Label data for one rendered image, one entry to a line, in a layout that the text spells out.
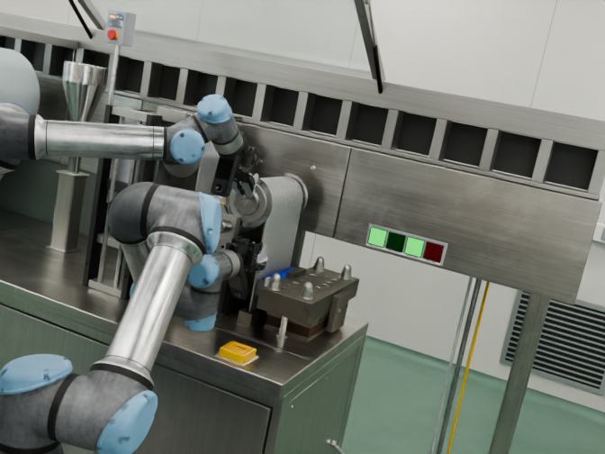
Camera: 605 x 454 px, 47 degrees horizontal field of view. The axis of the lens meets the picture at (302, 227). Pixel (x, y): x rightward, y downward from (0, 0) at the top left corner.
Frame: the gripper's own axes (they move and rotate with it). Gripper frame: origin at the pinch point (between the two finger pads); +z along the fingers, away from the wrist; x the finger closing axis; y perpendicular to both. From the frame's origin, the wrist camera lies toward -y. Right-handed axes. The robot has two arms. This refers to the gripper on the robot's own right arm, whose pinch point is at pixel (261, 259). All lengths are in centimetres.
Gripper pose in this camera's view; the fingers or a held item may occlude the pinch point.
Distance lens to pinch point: 202.3
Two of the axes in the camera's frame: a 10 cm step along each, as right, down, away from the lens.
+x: -9.0, -2.5, 3.6
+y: 1.9, -9.6, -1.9
